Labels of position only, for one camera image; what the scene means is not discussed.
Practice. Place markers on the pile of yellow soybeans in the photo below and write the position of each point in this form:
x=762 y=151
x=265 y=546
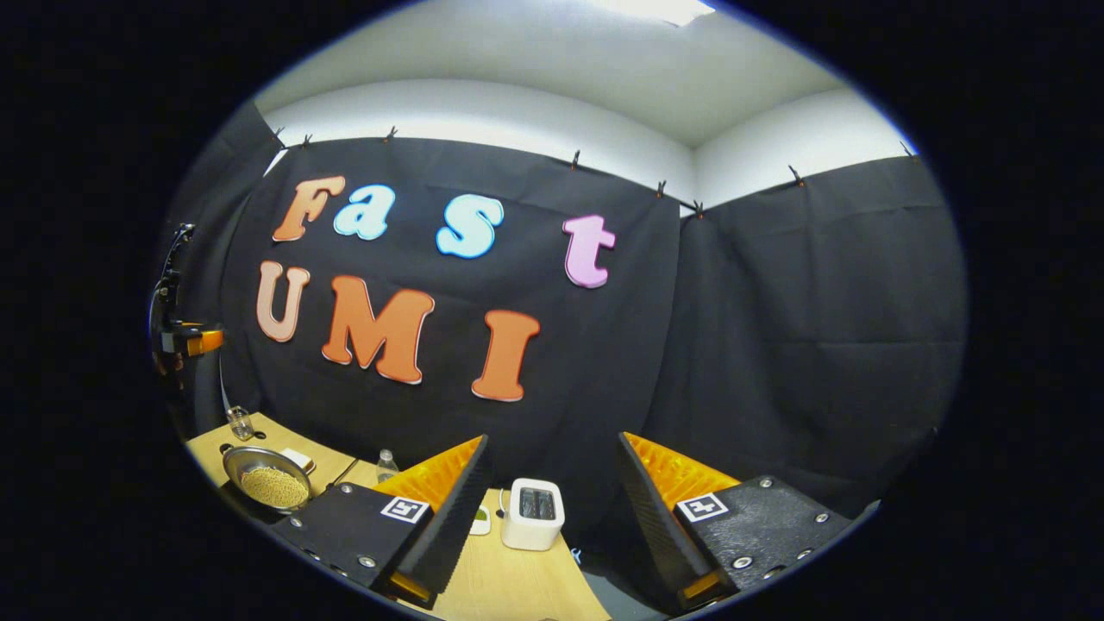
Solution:
x=274 y=487

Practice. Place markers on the white toaster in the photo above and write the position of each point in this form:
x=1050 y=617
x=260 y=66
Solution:
x=533 y=517

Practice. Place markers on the white divided spice plate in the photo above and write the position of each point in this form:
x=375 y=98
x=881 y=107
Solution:
x=480 y=520

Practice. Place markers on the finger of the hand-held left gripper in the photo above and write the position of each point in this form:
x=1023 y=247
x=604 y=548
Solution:
x=203 y=339

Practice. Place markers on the clear plastic water bottle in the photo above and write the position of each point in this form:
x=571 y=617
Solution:
x=387 y=466

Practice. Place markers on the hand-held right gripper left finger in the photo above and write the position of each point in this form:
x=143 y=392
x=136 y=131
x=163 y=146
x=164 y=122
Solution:
x=448 y=517

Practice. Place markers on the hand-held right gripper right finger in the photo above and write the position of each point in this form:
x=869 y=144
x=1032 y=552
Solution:
x=660 y=526

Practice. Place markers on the large ceiling light panel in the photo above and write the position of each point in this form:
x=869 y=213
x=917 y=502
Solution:
x=660 y=9

